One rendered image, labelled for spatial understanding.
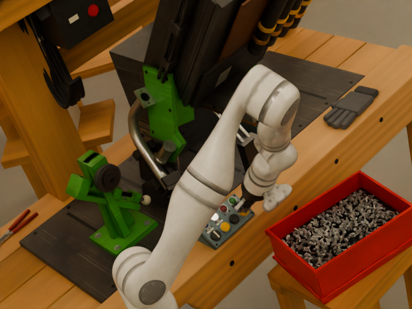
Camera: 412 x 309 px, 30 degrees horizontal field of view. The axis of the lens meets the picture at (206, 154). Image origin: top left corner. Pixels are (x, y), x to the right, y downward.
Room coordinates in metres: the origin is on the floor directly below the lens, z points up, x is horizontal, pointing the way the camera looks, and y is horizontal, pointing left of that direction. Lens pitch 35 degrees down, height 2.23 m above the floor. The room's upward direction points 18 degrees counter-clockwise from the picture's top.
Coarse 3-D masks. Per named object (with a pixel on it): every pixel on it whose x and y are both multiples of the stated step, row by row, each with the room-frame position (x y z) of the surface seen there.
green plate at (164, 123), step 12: (144, 72) 1.85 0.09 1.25; (156, 72) 1.80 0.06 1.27; (156, 84) 1.80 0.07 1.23; (168, 84) 1.76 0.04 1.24; (156, 96) 1.80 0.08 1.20; (168, 96) 1.76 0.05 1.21; (156, 108) 1.80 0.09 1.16; (168, 108) 1.76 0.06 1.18; (180, 108) 1.77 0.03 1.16; (192, 108) 1.79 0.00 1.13; (156, 120) 1.80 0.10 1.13; (168, 120) 1.76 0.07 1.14; (180, 120) 1.76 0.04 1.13; (192, 120) 1.78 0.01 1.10; (156, 132) 1.80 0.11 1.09; (168, 132) 1.76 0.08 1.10
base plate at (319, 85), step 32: (288, 64) 2.24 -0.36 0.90; (320, 64) 2.18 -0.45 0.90; (320, 96) 2.00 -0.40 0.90; (128, 160) 2.00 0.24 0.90; (192, 160) 1.89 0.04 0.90; (64, 224) 1.78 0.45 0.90; (96, 224) 1.74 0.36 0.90; (160, 224) 1.65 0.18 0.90; (64, 256) 1.65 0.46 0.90; (96, 256) 1.60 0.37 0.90; (96, 288) 1.48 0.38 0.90
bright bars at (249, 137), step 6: (216, 114) 1.81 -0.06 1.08; (240, 126) 1.78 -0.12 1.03; (246, 132) 1.76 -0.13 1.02; (252, 132) 1.77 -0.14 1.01; (240, 138) 1.75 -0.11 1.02; (246, 138) 1.75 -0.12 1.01; (252, 138) 1.74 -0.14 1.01; (240, 144) 1.73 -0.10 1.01; (246, 144) 1.73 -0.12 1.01; (252, 144) 1.74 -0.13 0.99; (240, 150) 1.74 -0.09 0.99; (246, 150) 1.72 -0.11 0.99; (252, 150) 1.73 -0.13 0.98; (240, 156) 1.74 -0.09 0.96; (246, 156) 1.72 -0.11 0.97; (252, 156) 1.73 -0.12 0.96; (246, 162) 1.73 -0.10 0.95; (246, 168) 1.73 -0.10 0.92
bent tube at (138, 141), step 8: (144, 88) 1.83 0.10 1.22; (136, 96) 1.81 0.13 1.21; (144, 96) 1.83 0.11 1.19; (136, 104) 1.82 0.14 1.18; (144, 104) 1.79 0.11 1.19; (152, 104) 1.80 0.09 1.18; (136, 112) 1.83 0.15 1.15; (128, 120) 1.85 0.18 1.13; (136, 120) 1.84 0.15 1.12; (136, 128) 1.84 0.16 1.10; (136, 136) 1.83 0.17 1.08; (136, 144) 1.82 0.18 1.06; (144, 144) 1.82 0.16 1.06; (144, 152) 1.80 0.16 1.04; (152, 152) 1.80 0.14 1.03; (152, 160) 1.77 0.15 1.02; (152, 168) 1.76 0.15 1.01; (160, 168) 1.75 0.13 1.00; (160, 176) 1.74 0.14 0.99
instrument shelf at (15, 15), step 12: (0, 0) 1.93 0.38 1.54; (12, 0) 1.90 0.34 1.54; (24, 0) 1.88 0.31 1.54; (36, 0) 1.89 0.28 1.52; (48, 0) 1.91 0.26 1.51; (0, 12) 1.85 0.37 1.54; (12, 12) 1.85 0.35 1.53; (24, 12) 1.87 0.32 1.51; (0, 24) 1.83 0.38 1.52; (12, 24) 1.84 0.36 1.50
